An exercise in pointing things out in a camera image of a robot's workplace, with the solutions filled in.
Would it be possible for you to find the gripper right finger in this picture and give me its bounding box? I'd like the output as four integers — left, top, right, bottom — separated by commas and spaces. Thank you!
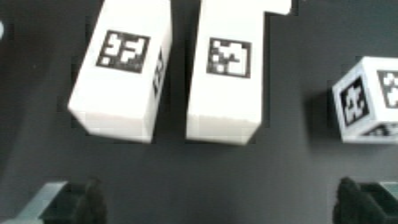
332, 177, 398, 224

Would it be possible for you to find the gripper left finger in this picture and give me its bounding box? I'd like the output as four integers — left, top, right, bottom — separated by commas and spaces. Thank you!
12, 179, 106, 224

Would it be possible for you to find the white chair leg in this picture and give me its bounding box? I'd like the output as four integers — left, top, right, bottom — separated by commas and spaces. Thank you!
186, 0, 293, 145
67, 0, 172, 143

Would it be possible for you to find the white tagged cube left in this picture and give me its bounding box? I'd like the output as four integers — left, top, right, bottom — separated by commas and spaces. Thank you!
332, 56, 398, 144

